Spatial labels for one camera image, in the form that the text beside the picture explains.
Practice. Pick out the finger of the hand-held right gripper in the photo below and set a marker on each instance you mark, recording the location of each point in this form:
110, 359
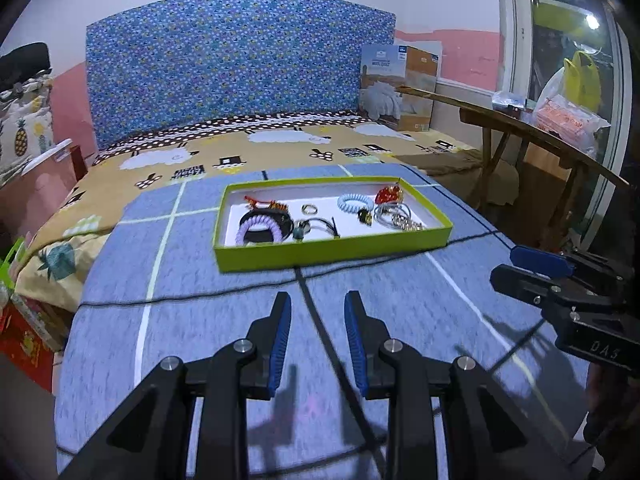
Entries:
540, 261
520, 284

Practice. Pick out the black bag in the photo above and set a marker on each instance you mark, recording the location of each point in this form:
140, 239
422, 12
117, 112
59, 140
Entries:
25, 60

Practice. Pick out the green shallow cardboard box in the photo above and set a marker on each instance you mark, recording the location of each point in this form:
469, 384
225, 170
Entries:
325, 252

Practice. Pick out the small grey-green charm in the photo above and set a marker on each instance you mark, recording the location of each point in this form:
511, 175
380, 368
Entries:
300, 233

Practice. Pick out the blue floral headboard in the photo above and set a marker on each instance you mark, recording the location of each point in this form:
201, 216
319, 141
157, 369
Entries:
225, 60

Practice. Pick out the white window frame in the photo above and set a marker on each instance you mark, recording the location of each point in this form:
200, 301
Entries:
515, 35

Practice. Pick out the gold charm with black loop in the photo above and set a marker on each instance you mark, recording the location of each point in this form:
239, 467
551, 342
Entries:
366, 218

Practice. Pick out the pineapple print bag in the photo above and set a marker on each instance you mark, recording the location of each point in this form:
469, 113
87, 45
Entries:
20, 130

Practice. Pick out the beige printed bedsheet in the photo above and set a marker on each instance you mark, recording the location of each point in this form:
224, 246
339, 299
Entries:
280, 152

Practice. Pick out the red printed box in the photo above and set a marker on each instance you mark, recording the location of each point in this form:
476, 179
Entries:
25, 340

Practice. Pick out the pink bin with white lid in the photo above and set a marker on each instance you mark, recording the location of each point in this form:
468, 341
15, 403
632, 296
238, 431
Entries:
40, 185

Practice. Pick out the green paper bag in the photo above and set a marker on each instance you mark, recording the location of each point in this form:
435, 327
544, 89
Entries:
12, 260

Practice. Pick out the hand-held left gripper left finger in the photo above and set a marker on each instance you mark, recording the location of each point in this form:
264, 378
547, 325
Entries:
281, 345

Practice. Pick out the printed cardboard box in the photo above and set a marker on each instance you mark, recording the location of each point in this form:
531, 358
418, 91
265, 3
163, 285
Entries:
420, 70

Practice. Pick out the blue grid blanket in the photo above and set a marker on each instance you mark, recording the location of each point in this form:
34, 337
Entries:
200, 280

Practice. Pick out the pink packet in bag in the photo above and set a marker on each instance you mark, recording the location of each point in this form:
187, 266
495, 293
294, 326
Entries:
565, 115

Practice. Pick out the yellow bag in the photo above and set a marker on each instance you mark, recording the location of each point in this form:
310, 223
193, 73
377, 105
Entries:
582, 80

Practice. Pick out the wooden bench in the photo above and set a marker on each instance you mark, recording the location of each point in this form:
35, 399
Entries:
525, 130

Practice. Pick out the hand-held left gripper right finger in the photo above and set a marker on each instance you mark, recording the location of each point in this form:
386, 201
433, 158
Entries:
356, 345

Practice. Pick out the rhinestone hair clip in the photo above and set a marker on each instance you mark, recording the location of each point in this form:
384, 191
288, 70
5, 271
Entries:
402, 221

